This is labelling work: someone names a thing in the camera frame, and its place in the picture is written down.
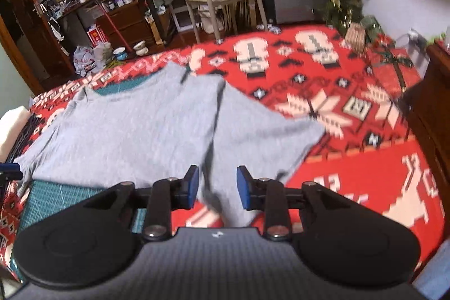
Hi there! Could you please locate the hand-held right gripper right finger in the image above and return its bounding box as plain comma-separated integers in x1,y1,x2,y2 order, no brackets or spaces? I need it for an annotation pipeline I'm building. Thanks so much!
236,165,357,240

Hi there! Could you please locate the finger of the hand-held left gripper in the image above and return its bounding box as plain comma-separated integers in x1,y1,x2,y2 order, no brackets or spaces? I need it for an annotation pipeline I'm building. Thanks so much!
0,163,24,181

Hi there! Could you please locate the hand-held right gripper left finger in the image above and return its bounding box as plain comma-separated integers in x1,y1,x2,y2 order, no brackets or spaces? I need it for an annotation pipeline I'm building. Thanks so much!
84,165,200,240

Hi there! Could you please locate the grey polo shirt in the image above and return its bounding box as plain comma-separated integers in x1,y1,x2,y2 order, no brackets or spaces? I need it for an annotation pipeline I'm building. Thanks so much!
16,62,326,228

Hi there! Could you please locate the green cutting mat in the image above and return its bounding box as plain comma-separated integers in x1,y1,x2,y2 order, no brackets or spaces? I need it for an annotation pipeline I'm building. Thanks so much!
10,75,152,279

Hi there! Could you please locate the red patterned blanket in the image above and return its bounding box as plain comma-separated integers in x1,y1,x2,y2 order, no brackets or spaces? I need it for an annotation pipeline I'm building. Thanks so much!
0,22,447,287

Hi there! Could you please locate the grey white printed bag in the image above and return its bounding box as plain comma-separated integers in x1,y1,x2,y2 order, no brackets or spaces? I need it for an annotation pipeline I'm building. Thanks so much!
92,42,114,69

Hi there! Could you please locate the red white carton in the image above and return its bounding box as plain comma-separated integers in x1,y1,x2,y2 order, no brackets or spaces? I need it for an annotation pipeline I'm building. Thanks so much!
87,24,108,48

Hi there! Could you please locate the brown paper bag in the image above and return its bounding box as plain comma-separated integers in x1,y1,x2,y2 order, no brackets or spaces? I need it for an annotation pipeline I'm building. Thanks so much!
145,12,164,45

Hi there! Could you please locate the white tote bag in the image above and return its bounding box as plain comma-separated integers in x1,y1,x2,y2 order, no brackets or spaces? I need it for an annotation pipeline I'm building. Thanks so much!
197,3,226,33

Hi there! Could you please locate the brown wooden drawer cabinet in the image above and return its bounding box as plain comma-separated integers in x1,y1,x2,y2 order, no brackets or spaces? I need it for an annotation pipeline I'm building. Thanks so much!
95,0,157,49

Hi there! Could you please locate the red broom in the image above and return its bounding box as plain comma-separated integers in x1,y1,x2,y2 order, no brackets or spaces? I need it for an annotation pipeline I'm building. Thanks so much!
92,0,132,53

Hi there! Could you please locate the large red gift box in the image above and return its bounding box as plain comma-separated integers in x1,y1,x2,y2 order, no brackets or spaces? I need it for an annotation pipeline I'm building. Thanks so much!
367,43,422,100

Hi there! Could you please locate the kraft striped gift box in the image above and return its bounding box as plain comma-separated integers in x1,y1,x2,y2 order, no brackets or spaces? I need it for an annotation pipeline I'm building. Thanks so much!
345,22,366,53

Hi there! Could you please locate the small red bow gift box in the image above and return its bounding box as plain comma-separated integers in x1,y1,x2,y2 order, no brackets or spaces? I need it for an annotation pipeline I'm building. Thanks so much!
373,35,394,51

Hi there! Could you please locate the green gift box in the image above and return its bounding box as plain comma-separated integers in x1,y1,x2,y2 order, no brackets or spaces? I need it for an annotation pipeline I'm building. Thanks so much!
362,15,382,40

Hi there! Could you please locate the dark wooden nightstand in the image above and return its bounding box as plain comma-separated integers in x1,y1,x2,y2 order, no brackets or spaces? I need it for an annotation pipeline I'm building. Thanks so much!
401,40,450,181

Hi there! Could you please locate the light blue fleece clothing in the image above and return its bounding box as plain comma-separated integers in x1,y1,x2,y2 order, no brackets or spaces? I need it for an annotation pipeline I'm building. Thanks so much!
411,247,450,300

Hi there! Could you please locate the wooden door frame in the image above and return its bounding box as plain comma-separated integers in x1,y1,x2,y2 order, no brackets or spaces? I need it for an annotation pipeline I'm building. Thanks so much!
0,0,46,95

